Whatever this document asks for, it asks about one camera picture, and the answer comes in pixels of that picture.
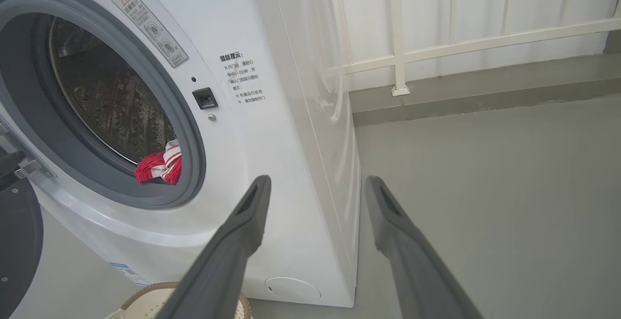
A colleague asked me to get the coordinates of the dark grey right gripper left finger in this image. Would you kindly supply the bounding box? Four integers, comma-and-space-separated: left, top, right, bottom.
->
155, 175, 272, 319

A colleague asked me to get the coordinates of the cream perforated laundry basket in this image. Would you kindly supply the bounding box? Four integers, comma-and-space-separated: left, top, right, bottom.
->
104, 282, 253, 319

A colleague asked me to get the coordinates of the white metal railing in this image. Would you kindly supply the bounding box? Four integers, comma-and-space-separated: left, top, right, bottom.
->
327, 0, 621, 97

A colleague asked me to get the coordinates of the red and white garment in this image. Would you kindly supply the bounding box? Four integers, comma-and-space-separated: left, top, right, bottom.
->
135, 139, 183, 185

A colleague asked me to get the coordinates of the grey warning sticker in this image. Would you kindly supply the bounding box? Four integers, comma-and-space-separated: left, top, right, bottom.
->
112, 0, 189, 68

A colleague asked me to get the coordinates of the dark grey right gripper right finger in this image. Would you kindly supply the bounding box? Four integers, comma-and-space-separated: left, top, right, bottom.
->
365, 176, 483, 319

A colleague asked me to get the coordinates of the dark grey round washer door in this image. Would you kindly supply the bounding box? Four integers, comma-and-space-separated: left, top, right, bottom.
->
0, 151, 44, 319

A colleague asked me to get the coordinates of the white front-load washing machine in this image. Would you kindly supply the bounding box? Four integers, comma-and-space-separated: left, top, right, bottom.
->
0, 0, 362, 308

